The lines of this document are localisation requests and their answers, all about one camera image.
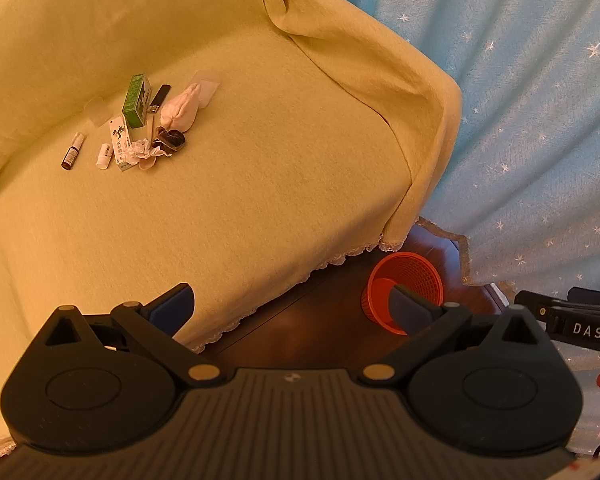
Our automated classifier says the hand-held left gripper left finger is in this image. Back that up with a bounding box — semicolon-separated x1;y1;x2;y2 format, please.
27;282;226;387

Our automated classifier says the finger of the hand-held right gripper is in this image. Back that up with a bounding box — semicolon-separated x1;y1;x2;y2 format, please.
512;290;552;320

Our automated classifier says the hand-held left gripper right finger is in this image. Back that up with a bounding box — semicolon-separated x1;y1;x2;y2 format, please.
362;284;556;387

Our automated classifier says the orange plastic mesh basket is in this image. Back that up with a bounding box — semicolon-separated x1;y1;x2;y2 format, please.
361;252;443;336

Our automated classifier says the white tissue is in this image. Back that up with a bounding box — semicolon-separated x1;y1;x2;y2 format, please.
129;138;157;170

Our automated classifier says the dark object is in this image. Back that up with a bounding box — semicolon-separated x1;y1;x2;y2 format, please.
151;127;187;157

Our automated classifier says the white printed cardboard box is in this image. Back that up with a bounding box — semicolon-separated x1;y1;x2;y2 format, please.
107;114;137;172

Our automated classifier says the small brown bottle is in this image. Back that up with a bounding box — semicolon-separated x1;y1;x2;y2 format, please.
60;132;84;170

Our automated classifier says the pink sock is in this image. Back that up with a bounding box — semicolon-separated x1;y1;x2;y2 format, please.
159;82;202;133

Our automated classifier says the clear plastic cup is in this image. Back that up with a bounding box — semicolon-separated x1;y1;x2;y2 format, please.
84;97;112;127

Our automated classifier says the black lighter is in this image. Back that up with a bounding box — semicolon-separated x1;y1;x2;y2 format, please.
149;84;172;113

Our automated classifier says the green cardboard box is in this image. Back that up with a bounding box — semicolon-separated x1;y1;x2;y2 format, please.
122;74;152;127

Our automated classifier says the clear plastic container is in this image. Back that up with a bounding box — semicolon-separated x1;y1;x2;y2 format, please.
190;71;220;108

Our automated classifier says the blue star-print curtain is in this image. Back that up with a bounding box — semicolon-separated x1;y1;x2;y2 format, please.
300;0;600;456

